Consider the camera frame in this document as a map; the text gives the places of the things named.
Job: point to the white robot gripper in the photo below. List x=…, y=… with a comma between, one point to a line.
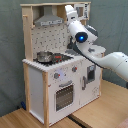
x=71, y=13

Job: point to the white toy microwave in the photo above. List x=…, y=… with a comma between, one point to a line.
x=82, y=10

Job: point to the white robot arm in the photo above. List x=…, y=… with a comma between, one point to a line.
x=85, y=36

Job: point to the wooden toy play kitchen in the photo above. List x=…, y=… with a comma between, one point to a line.
x=40, y=84

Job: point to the grey toy range hood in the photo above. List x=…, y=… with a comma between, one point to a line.
x=48, y=18

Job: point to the black toy stovetop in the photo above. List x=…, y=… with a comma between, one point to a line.
x=57, y=58

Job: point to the small metal pot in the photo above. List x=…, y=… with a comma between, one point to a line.
x=44, y=56

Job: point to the right red stove knob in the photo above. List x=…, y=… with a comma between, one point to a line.
x=74, y=69

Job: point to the grey toy ice dispenser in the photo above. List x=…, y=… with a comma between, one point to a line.
x=91, y=72

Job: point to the toy oven door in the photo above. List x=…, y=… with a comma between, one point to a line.
x=64, y=96

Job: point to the grey cabinet door handle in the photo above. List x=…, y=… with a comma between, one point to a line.
x=84, y=83

